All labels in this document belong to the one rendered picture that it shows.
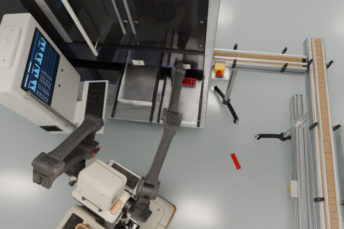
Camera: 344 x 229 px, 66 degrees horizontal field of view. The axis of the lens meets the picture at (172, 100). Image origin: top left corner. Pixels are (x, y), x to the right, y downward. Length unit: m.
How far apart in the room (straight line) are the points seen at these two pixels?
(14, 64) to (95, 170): 0.69
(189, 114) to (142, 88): 0.42
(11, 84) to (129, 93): 0.83
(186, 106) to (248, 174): 1.11
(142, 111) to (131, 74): 0.33
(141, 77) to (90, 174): 0.94
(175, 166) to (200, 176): 0.26
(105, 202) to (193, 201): 1.41
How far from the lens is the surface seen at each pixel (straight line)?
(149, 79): 2.04
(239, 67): 2.08
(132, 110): 1.96
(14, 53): 1.61
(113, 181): 1.37
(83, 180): 1.39
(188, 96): 1.95
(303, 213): 2.25
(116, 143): 2.85
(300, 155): 2.31
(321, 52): 2.28
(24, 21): 1.74
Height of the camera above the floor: 2.66
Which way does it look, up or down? 66 degrees down
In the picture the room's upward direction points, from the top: 10 degrees counter-clockwise
